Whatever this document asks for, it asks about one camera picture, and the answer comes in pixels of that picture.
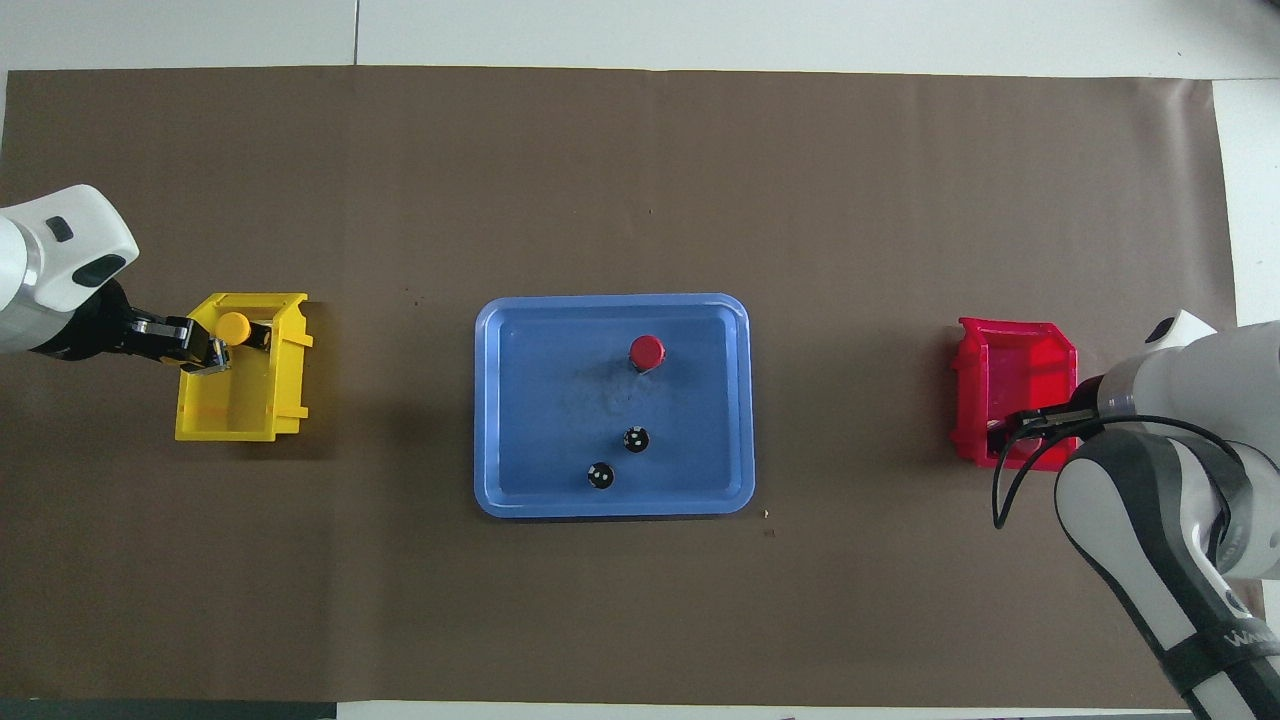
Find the yellow plastic bin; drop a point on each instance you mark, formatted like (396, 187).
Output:
(230, 415)

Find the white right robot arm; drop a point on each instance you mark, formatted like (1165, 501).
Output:
(1160, 520)

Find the blue plastic tray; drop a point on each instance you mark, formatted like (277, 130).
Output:
(540, 400)

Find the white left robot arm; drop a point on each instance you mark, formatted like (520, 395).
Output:
(50, 260)

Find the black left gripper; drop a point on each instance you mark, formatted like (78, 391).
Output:
(100, 325)

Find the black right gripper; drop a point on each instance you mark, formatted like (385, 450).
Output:
(1055, 418)

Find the yellow push button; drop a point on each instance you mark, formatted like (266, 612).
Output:
(235, 327)

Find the red push button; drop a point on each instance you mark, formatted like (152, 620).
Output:
(996, 438)
(647, 350)

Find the black cylindrical button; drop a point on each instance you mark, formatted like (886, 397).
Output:
(600, 476)
(636, 439)

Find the brown paper table mat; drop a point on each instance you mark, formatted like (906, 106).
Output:
(640, 180)

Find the red plastic bin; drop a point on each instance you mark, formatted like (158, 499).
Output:
(1030, 360)

